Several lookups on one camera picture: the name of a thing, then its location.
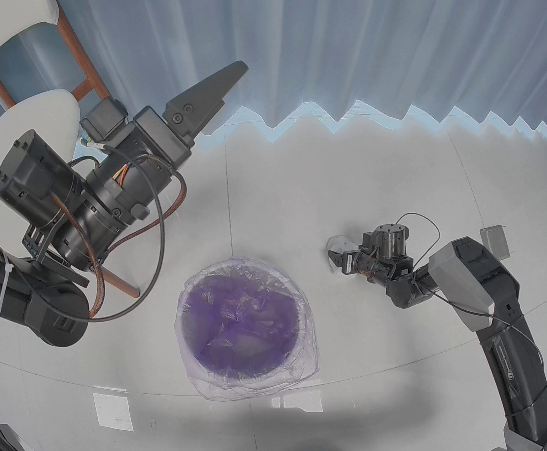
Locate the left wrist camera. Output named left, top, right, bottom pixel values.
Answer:
left=80, top=98, right=129, bottom=145

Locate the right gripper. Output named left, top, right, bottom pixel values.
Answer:
left=328, top=247, right=377, bottom=278

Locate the purple plastic bag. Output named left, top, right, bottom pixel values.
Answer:
left=176, top=256, right=320, bottom=400

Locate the white paper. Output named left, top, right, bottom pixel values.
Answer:
left=327, top=234, right=355, bottom=278

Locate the white trash bin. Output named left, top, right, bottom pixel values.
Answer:
left=179, top=259, right=312, bottom=384

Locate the pale blue curtain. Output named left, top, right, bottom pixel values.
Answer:
left=0, top=0, right=547, bottom=147

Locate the white cushioned wooden chair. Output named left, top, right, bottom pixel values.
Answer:
left=0, top=0, right=141, bottom=299

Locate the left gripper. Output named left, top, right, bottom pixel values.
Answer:
left=85, top=61, right=249, bottom=227

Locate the black cable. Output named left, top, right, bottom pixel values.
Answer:
left=395, top=212, right=544, bottom=370
left=88, top=144, right=166, bottom=323

